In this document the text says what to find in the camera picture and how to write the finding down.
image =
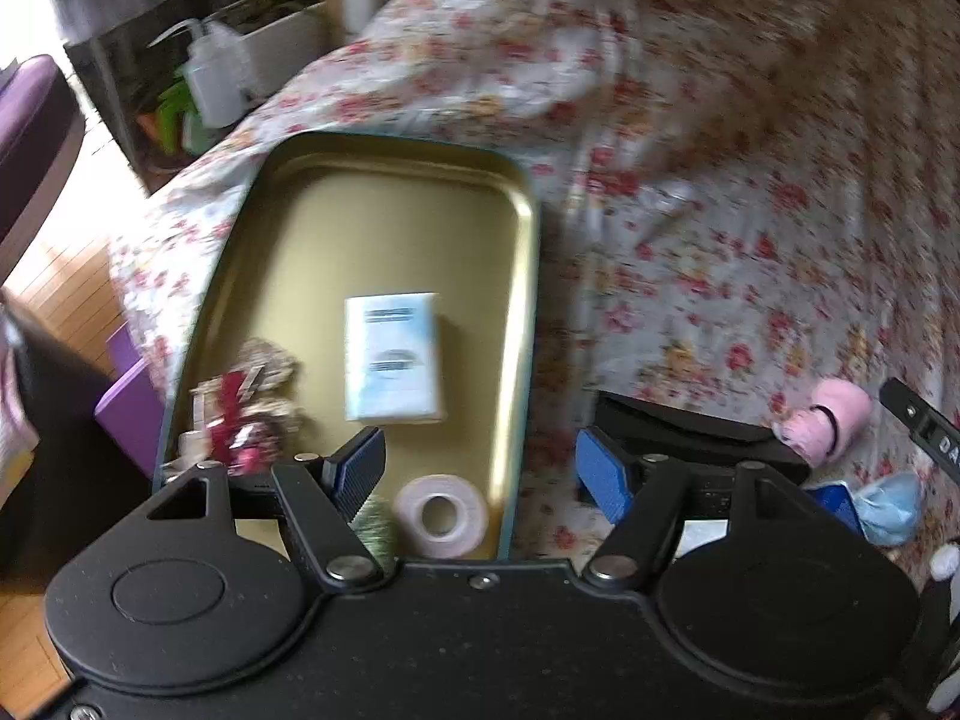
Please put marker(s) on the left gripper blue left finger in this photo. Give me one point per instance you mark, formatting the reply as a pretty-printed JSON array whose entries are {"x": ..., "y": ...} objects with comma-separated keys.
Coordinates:
[{"x": 318, "y": 501}]

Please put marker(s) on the finger of the right gripper with label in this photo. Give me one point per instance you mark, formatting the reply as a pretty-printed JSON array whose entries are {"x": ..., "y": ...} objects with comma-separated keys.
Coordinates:
[{"x": 928, "y": 428}]

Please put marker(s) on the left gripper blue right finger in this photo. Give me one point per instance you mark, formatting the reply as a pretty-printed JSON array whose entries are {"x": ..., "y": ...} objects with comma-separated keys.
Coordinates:
[{"x": 643, "y": 503}]

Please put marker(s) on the green yarn ball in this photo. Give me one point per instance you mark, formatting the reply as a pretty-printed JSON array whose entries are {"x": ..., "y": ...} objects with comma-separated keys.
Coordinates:
[{"x": 375, "y": 528}]

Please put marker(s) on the pink cloth with band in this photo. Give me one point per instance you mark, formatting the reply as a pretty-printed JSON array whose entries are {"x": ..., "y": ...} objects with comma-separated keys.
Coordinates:
[{"x": 820, "y": 432}]

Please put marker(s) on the dried flower sachet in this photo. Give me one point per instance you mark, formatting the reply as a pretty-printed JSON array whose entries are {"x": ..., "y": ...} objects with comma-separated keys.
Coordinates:
[{"x": 243, "y": 418}]

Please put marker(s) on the pink bandage tape roll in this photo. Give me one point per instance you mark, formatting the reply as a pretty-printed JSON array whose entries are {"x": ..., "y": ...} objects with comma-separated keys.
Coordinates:
[{"x": 441, "y": 516}]

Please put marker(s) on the white tissue packet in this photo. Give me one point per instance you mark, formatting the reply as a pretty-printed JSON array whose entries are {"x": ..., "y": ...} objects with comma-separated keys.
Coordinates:
[{"x": 392, "y": 370}]

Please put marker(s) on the black rectangular case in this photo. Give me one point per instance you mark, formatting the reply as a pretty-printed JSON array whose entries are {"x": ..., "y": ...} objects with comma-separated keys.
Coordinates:
[{"x": 644, "y": 428}]

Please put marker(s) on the blue box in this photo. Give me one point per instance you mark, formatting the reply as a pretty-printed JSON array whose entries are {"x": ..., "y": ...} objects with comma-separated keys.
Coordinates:
[{"x": 837, "y": 499}]

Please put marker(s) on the gold metal tray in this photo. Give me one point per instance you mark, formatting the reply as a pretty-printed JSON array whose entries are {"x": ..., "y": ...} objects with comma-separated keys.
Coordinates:
[{"x": 367, "y": 258}]

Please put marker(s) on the floral tablecloth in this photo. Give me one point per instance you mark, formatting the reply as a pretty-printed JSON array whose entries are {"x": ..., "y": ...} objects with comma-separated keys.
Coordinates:
[{"x": 739, "y": 197}]

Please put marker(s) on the white squeeze bottle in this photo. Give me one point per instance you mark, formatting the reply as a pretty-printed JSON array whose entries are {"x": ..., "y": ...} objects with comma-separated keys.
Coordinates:
[{"x": 212, "y": 72}]

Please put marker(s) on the purple stool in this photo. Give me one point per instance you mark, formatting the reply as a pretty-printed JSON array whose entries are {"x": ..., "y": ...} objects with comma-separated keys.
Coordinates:
[{"x": 42, "y": 133}]

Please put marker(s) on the white planter with plant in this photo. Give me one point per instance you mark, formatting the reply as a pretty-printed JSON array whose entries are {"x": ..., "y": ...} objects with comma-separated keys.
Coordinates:
[{"x": 268, "y": 42}]

